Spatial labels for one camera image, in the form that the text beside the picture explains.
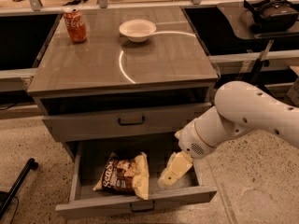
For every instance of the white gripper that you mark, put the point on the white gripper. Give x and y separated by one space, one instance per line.
192 139

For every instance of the brown chip bag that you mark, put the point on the brown chip bag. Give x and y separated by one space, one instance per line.
122 175

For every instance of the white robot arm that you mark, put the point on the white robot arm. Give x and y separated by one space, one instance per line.
238 108

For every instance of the closed upper drawer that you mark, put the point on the closed upper drawer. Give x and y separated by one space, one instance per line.
104 124

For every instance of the open lower drawer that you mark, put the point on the open lower drawer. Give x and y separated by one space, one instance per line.
91 158

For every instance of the grey drawer cabinet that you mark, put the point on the grey drawer cabinet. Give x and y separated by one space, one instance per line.
110 72

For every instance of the black side table stand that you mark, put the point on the black side table stand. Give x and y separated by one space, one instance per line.
249 72

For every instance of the white bowl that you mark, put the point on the white bowl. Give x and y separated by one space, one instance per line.
137 30

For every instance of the black VR headset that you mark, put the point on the black VR headset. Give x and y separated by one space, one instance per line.
273 15

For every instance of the black stand leg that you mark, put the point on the black stand leg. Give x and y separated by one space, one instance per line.
7 197

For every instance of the red cola can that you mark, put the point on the red cola can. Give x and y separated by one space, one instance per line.
75 24

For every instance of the black lower drawer handle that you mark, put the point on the black lower drawer handle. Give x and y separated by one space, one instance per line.
140 207

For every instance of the black drawer handle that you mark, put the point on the black drawer handle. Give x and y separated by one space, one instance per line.
140 207
124 122

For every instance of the black upper drawer handle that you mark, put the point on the black upper drawer handle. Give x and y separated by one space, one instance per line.
124 122

